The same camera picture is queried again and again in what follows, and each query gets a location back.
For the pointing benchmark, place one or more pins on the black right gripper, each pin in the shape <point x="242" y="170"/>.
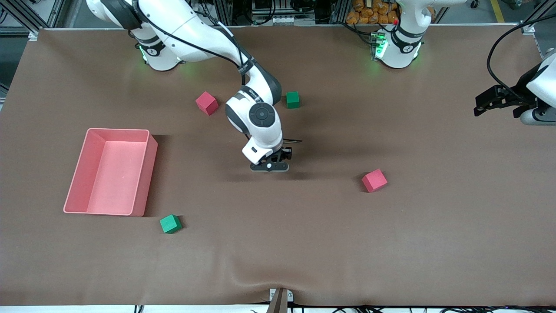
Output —
<point x="285" y="153"/>

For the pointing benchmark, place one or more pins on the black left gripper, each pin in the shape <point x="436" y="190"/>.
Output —
<point x="520" y="93"/>

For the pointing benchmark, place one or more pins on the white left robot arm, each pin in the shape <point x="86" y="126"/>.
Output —
<point x="399" y="48"/>

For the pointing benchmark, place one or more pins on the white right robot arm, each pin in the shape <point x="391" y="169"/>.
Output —
<point x="186" y="26"/>

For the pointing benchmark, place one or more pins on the green foam cube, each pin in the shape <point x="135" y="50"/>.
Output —
<point x="170" y="224"/>
<point x="292" y="100"/>

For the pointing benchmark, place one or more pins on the brown table mat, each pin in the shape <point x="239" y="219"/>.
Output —
<point x="278" y="243"/>

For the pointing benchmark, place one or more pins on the pink foam cube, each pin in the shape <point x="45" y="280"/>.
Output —
<point x="374" y="181"/>
<point x="206" y="103"/>

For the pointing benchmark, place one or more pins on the white connector strip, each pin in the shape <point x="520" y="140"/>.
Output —
<point x="280" y="20"/>

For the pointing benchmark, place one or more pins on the pile of orange packets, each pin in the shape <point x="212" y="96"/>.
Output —
<point x="369" y="11"/>

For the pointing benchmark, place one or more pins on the pink plastic tray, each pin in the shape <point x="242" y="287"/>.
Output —
<point x="113" y="182"/>

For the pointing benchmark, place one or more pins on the aluminium frame profile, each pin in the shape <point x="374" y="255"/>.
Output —
<point x="43" y="13"/>
<point x="536" y="17"/>

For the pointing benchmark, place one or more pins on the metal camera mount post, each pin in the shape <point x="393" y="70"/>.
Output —
<point x="278" y="304"/>

